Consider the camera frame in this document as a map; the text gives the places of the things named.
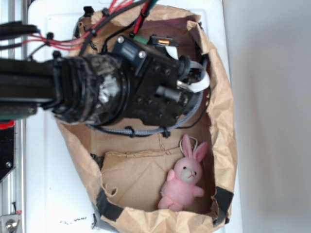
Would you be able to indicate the silver corner bracket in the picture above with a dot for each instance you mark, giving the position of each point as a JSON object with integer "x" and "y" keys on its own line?
{"x": 9, "y": 223}

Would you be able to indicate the pink plush bunny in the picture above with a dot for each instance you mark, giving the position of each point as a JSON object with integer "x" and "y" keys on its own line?
{"x": 180, "y": 190}

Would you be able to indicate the black metal bracket plate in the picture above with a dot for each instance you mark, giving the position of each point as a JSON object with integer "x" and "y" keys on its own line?
{"x": 7, "y": 149}

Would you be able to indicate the black taped robot arm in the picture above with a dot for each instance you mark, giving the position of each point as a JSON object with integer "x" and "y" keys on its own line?
{"x": 90, "y": 89}

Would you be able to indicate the brown paper bag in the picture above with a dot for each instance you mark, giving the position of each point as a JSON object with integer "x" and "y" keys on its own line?
{"x": 123, "y": 176}

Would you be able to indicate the aluminium frame rail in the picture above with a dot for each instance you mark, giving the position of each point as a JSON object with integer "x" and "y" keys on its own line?
{"x": 12, "y": 188}

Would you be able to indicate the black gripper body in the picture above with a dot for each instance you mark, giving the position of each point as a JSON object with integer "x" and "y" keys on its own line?
{"x": 157, "y": 92}

